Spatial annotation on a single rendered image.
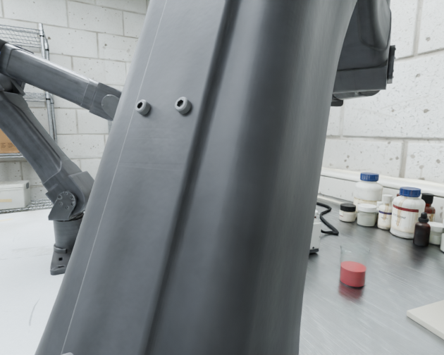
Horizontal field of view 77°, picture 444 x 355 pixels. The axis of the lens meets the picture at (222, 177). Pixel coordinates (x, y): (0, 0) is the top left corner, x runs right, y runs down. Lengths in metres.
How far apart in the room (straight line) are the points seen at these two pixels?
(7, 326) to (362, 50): 0.52
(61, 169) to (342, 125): 0.88
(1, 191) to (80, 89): 2.13
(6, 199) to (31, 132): 2.05
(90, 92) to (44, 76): 0.09
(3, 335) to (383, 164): 0.96
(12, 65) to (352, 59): 0.56
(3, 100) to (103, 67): 2.33
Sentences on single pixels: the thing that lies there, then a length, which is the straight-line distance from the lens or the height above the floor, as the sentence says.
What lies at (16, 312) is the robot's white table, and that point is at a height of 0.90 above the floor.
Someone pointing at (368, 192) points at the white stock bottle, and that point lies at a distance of 0.86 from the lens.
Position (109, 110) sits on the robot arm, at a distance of 0.55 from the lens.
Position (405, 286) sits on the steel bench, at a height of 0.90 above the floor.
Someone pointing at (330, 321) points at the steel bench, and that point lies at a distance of 0.44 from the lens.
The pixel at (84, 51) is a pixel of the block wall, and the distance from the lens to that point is 2.97.
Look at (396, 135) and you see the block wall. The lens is 0.98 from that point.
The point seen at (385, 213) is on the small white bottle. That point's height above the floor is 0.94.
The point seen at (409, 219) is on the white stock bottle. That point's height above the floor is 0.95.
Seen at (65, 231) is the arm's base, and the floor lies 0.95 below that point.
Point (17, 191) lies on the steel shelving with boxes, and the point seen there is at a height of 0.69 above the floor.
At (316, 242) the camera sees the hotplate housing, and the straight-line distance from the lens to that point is 0.61.
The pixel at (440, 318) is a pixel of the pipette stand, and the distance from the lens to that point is 0.49.
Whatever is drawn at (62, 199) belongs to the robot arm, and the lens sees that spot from 0.61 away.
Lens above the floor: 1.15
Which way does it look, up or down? 9 degrees down
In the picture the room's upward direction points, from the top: straight up
